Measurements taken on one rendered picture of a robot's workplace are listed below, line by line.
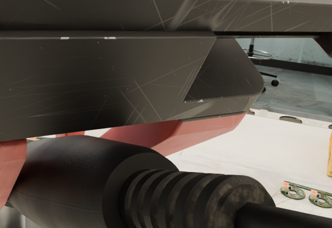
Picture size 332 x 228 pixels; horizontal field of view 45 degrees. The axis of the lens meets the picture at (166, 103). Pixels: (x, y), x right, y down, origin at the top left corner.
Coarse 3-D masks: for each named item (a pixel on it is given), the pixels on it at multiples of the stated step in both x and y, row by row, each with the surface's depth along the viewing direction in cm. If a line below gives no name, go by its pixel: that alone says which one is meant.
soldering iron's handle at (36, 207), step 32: (32, 160) 8; (64, 160) 7; (96, 160) 6; (128, 160) 6; (160, 160) 6; (32, 192) 8; (64, 192) 6; (96, 192) 6; (128, 192) 5; (160, 192) 5; (192, 192) 4; (224, 192) 4; (256, 192) 4; (64, 224) 7; (96, 224) 6; (128, 224) 5; (160, 224) 4; (192, 224) 4; (224, 224) 4
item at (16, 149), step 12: (0, 144) 6; (12, 144) 6; (24, 144) 6; (0, 156) 6; (12, 156) 6; (24, 156) 6; (0, 168) 7; (12, 168) 7; (0, 180) 8; (12, 180) 8; (0, 192) 9; (0, 204) 11
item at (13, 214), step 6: (0, 210) 25; (6, 210) 25; (12, 210) 25; (0, 216) 25; (6, 216) 25; (12, 216) 25; (18, 216) 26; (24, 216) 26; (0, 222) 25; (6, 222) 25; (12, 222) 25; (18, 222) 26; (24, 222) 26
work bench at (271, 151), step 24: (264, 120) 61; (216, 144) 51; (240, 144) 51; (264, 144) 52; (288, 144) 53; (312, 144) 54; (192, 168) 44; (216, 168) 45; (240, 168) 45; (264, 168) 46; (288, 168) 46; (312, 168) 47
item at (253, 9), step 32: (0, 0) 4; (32, 0) 4; (64, 0) 5; (96, 0) 5; (128, 0) 5; (160, 0) 5; (192, 0) 5; (224, 0) 6; (256, 0) 6; (288, 0) 6; (320, 0) 7; (224, 32) 7; (256, 32) 8; (288, 32) 8; (320, 32) 8
